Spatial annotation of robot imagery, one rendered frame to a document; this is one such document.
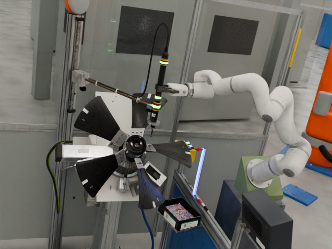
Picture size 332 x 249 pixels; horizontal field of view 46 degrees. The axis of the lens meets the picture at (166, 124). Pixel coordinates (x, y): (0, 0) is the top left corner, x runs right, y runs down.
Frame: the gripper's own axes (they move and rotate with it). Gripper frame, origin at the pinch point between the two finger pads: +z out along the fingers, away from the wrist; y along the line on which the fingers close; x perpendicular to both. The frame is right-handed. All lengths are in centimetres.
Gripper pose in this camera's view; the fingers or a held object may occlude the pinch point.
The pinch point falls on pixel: (159, 87)
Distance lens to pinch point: 216.2
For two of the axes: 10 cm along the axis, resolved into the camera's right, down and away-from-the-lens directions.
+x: 1.8, -9.2, -3.4
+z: -9.4, -0.5, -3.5
